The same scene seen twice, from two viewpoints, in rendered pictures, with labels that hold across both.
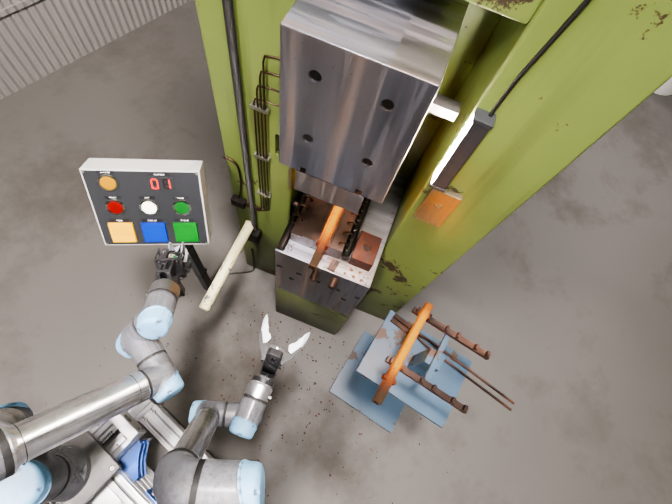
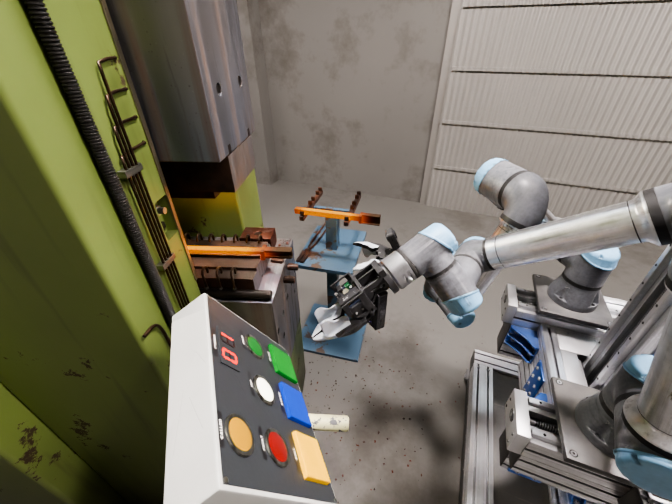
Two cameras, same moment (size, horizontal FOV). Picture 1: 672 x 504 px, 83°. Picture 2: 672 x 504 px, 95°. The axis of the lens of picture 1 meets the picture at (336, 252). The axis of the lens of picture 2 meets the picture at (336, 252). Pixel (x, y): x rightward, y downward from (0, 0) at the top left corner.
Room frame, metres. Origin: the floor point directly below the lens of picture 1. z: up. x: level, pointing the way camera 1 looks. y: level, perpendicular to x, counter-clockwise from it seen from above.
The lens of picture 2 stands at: (0.31, 0.92, 1.60)
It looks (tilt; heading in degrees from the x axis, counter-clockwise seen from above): 35 degrees down; 271
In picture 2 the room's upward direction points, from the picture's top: straight up
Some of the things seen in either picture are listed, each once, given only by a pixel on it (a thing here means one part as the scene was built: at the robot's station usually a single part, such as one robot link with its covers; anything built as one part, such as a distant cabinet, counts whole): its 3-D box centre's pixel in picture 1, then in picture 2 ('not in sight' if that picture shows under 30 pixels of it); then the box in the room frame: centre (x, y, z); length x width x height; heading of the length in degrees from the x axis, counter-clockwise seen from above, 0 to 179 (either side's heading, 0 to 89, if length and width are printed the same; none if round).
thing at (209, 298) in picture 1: (228, 264); (278, 420); (0.50, 0.43, 0.62); 0.44 x 0.05 x 0.05; 178
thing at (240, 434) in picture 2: (108, 183); (239, 434); (0.44, 0.72, 1.16); 0.05 x 0.03 x 0.04; 88
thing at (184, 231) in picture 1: (186, 231); (281, 364); (0.44, 0.50, 1.01); 0.07 x 0.05 x 0.07; 113
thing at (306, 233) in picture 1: (335, 200); (202, 264); (0.79, 0.07, 0.96); 0.42 x 0.20 x 0.09; 178
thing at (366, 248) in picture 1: (365, 251); (258, 239); (0.63, -0.10, 0.95); 0.12 x 0.09 x 0.07; 178
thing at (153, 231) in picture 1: (155, 231); (293, 405); (0.40, 0.59, 1.01); 0.07 x 0.05 x 0.07; 113
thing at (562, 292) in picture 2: not in sight; (577, 287); (-0.53, 0.08, 0.87); 0.15 x 0.15 x 0.10
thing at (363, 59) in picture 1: (386, 78); (147, 55); (0.78, 0.03, 1.56); 0.42 x 0.39 x 0.40; 178
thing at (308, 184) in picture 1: (352, 139); (169, 160); (0.79, 0.07, 1.32); 0.42 x 0.20 x 0.10; 178
